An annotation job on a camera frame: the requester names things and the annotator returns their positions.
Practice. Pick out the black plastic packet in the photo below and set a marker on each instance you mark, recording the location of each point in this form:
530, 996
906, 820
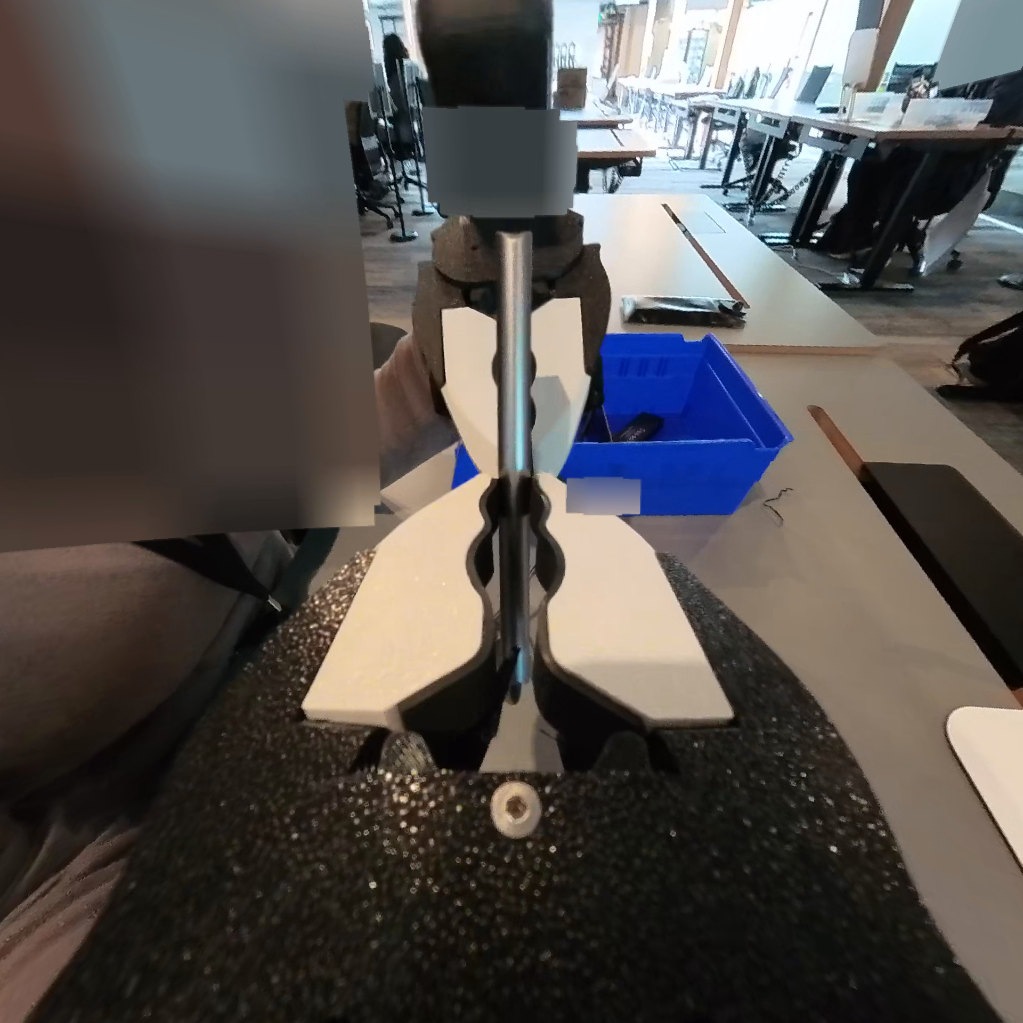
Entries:
679, 312

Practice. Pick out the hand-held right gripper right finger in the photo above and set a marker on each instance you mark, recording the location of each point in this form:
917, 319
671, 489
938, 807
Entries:
631, 631

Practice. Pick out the brown wooden table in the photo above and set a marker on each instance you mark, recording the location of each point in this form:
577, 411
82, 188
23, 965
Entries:
615, 144

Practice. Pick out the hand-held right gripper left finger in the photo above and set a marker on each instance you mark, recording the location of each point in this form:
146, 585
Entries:
399, 623

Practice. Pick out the small cardboard box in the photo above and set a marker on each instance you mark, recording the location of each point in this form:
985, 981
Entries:
572, 88

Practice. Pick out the black office chair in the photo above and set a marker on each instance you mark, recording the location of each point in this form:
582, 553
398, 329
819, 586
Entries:
383, 144

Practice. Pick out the black desk pad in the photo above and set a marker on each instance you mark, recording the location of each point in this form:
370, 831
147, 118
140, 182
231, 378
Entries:
951, 535

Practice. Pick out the blue plastic bin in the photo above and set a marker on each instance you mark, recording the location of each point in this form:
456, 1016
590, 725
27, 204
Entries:
703, 471

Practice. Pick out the person's left forearm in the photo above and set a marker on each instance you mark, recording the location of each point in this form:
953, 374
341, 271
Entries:
404, 399

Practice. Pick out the white flat item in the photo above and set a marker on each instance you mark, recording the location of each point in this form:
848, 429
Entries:
999, 767

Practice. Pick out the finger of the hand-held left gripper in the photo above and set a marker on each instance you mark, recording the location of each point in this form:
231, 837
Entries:
559, 360
471, 376

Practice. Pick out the black backpack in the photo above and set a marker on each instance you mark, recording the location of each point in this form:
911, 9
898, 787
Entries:
991, 352

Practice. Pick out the black usb stick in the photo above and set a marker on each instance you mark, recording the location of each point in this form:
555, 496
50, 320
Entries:
637, 430

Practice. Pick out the silver usb hub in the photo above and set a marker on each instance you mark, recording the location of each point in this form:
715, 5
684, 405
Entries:
514, 360

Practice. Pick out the wooden desk with black legs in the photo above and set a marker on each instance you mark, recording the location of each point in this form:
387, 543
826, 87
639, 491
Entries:
919, 132

